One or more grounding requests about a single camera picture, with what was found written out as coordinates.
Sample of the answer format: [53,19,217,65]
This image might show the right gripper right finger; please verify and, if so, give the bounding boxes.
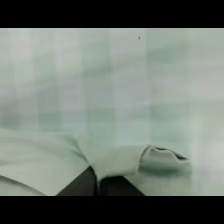
[99,175,146,197]

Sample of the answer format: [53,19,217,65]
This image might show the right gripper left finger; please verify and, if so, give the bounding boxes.
[55,165,99,197]

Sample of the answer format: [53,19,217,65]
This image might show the pale green shirt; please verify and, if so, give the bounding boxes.
[0,127,192,197]

